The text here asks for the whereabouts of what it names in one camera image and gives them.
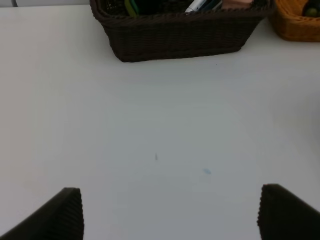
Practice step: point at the dark green pump bottle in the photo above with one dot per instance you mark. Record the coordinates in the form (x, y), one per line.
(137, 8)

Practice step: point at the white pink marker pen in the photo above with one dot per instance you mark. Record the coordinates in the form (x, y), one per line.
(195, 6)

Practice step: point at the dark brown wicker basket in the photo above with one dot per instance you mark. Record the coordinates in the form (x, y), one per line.
(171, 33)

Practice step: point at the orange wicker basket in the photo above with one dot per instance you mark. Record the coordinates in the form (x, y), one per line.
(289, 23)

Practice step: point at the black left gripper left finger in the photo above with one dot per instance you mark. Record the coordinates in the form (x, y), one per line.
(60, 218)

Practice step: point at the pink squeeze bottle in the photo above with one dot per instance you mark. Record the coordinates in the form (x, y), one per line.
(236, 4)

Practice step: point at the dark purple mangosteen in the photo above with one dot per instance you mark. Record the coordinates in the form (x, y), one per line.
(311, 9)

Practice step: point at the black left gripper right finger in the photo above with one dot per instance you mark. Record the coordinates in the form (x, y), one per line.
(284, 216)

